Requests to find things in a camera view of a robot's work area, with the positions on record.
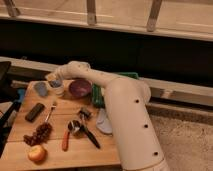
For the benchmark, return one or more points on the red yellow apple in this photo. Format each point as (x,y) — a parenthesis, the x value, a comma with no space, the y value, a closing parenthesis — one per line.
(37,153)

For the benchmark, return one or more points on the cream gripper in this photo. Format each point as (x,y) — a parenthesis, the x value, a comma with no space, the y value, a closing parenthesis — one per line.
(51,77)

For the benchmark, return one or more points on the blue sponge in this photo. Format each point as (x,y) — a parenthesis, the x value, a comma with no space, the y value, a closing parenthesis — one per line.
(55,83)

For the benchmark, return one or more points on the black handled can opener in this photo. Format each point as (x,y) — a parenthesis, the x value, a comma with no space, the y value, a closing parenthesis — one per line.
(85,116)

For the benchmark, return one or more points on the black chair left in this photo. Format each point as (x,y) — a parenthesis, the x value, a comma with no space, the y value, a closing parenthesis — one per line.
(7,94)

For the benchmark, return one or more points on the black rectangular block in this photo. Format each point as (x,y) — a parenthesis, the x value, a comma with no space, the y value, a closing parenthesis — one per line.
(34,112)

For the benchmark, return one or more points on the metal measuring spoon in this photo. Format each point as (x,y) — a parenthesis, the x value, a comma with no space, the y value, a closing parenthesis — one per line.
(74,127)

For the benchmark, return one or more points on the purple bowl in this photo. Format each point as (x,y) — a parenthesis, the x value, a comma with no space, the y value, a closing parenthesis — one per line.
(80,88)

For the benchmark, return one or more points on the light blue cloth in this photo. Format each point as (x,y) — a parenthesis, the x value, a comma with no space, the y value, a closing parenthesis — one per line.
(103,123)

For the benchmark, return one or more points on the green plastic tray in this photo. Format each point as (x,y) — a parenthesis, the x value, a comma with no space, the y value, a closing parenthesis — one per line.
(97,91)

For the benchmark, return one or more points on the white paper cup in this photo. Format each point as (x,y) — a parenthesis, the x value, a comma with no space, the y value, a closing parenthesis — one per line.
(59,91)

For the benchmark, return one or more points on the orange handled peeler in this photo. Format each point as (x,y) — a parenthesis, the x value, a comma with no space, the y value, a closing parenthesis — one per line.
(65,140)

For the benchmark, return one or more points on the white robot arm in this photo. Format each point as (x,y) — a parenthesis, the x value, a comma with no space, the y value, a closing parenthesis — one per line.
(125,102)

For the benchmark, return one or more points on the bunch of dark grapes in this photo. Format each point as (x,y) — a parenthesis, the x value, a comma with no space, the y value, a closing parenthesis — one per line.
(39,136)

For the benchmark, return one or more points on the small brush with handle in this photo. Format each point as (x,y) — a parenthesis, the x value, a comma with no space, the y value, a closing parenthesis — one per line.
(52,108)

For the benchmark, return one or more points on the wooden cutting board table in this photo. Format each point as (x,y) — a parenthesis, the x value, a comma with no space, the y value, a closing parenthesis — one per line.
(81,152)

